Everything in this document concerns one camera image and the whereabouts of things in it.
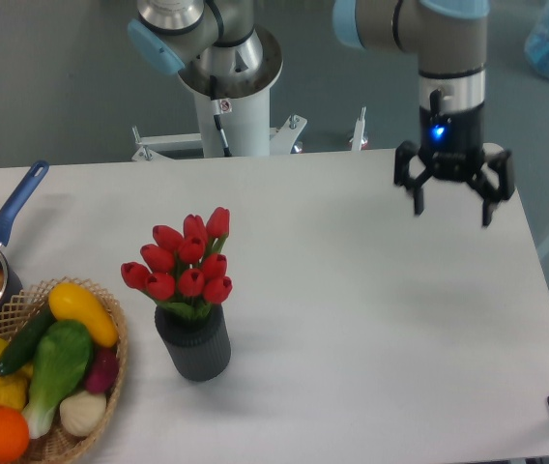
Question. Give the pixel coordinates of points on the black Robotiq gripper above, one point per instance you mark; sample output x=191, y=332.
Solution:
x=451, y=149

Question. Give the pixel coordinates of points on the red tulip bouquet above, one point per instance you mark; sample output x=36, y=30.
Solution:
x=184, y=271

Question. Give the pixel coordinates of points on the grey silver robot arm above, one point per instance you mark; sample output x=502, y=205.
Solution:
x=230, y=63

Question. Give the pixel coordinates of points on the dark grey ribbed vase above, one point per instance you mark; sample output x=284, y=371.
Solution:
x=199, y=352

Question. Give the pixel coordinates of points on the purple red radish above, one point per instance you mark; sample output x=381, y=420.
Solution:
x=103, y=371

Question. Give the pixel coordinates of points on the yellow squash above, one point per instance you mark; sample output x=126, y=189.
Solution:
x=70, y=301

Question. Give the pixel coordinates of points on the green bok choy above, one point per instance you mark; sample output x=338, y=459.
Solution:
x=60, y=363

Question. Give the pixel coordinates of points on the white garlic bulb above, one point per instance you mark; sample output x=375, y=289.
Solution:
x=81, y=413

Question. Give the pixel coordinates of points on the dark green cucumber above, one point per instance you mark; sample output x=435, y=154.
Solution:
x=22, y=348

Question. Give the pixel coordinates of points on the woven wicker basket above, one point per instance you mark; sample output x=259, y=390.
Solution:
x=57, y=445

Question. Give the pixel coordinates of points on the orange fruit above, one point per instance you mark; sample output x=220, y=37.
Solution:
x=14, y=435

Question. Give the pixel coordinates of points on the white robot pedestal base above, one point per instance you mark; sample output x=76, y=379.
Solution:
x=228, y=128

